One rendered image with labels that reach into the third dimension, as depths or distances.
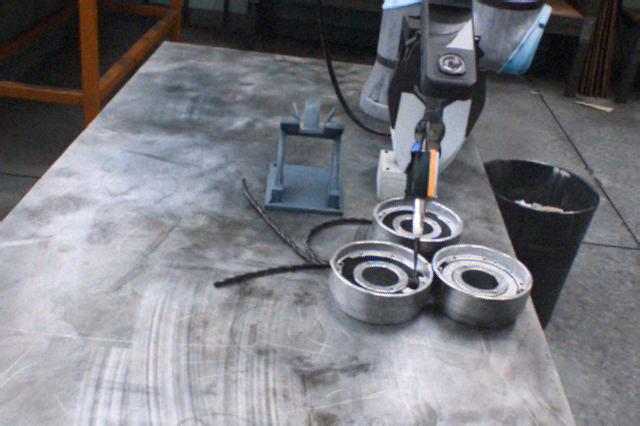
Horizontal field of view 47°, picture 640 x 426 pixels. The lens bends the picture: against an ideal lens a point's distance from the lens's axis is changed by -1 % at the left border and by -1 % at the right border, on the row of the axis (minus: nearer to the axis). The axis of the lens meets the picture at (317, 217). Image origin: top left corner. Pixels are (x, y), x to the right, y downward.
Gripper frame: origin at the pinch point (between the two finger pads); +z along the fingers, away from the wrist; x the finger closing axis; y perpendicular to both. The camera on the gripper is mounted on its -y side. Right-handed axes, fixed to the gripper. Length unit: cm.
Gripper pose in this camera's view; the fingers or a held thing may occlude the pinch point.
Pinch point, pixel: (422, 165)
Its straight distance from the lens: 77.8
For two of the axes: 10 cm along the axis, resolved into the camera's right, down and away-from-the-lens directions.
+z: -1.1, 8.7, 4.7
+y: 0.0, -4.8, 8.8
